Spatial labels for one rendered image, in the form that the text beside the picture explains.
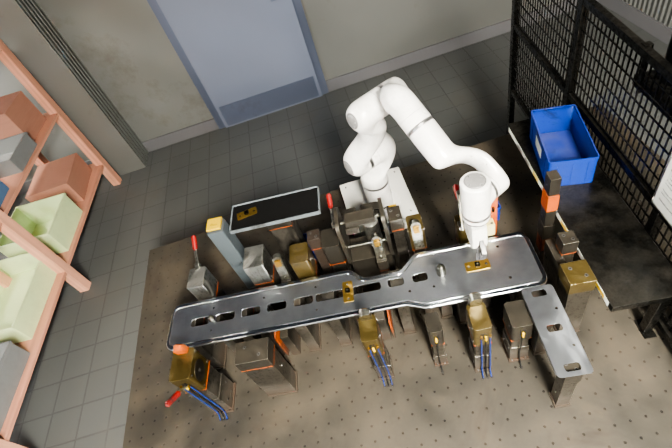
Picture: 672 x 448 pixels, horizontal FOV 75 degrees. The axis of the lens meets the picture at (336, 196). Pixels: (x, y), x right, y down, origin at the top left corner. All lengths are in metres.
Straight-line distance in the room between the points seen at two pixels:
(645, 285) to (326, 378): 1.13
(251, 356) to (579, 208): 1.25
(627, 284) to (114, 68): 3.93
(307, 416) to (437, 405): 0.48
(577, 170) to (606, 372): 0.70
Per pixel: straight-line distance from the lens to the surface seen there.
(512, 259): 1.65
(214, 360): 1.97
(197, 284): 1.82
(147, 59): 4.25
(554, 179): 1.62
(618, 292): 1.60
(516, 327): 1.55
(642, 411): 1.82
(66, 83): 4.21
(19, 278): 3.97
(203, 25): 4.01
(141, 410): 2.16
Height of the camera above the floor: 2.37
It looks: 45 degrees down
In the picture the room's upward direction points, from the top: 20 degrees counter-clockwise
